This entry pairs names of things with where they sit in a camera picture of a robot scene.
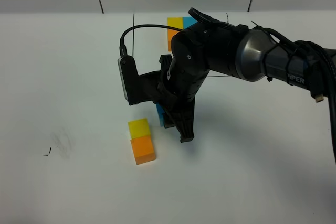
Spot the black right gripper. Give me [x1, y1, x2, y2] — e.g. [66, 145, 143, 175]
[155, 54, 207, 143]

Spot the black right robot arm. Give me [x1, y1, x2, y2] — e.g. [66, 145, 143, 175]
[158, 23, 335, 142]

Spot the template orange cube block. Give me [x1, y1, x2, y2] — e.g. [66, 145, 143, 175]
[167, 29, 180, 52]

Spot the template yellow cube block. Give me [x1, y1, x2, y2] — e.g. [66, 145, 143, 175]
[167, 17, 183, 29]

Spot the template blue cube block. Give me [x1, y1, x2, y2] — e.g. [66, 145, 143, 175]
[182, 17, 197, 29]

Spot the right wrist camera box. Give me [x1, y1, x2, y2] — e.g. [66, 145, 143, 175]
[118, 56, 160, 105]

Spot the black right camera cable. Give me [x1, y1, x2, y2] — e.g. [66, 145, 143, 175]
[120, 7, 336, 164]

